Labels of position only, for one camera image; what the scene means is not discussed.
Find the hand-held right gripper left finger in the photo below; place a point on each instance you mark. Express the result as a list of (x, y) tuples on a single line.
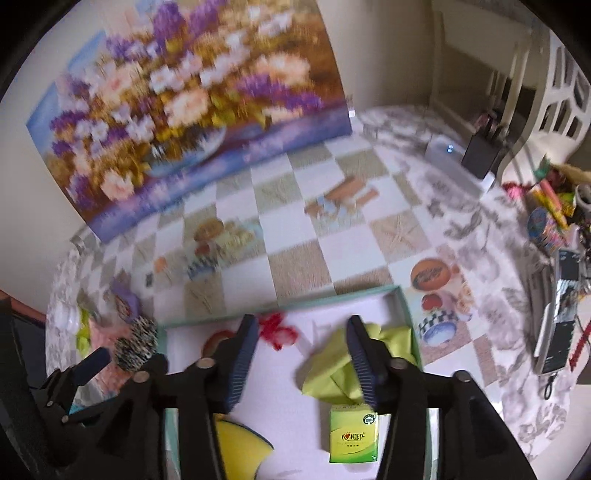
[(242, 360)]

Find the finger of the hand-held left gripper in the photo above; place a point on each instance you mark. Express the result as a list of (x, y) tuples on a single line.
[(94, 362)]

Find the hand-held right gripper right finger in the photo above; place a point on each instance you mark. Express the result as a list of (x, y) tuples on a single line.
[(364, 369)]

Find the pink striped cloth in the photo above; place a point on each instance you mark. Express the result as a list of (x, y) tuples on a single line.
[(104, 339)]

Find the red round pad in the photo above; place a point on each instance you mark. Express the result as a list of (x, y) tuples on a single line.
[(217, 344)]

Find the yellow-green cloth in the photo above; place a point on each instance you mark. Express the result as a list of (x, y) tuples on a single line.
[(328, 369)]

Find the red white ribbon toy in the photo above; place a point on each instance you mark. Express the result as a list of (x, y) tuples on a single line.
[(279, 334)]

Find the leopard print scrunchie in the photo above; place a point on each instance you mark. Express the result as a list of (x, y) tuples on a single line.
[(136, 344)]

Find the white tray with teal rim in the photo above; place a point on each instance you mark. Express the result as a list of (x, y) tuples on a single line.
[(281, 383)]

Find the purple snack packet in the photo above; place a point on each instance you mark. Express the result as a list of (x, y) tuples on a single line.
[(125, 302)]

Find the green tissue pack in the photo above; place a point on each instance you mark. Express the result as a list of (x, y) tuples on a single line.
[(353, 436)]

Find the yellow sponge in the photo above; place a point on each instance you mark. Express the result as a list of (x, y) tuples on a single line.
[(240, 443)]

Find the dark cabinet with red edge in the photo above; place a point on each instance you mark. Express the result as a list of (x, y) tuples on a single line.
[(18, 369)]

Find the smartphone with dark screen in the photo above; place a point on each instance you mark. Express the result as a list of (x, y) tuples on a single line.
[(561, 323)]

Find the red zigzag ribbon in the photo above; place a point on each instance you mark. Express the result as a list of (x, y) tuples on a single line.
[(581, 346)]

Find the white power strip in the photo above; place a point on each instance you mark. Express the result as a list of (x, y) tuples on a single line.
[(443, 150)]

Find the pile of colourful clutter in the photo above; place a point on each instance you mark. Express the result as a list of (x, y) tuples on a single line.
[(549, 226)]

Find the black charger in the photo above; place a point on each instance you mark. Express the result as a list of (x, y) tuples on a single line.
[(480, 154)]

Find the flower painting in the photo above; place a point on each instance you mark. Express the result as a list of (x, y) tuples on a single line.
[(184, 101)]

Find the white lattice chair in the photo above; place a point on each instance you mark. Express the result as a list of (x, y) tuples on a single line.
[(563, 92)]

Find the cream wooden stool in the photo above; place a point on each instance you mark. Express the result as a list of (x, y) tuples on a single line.
[(485, 16)]

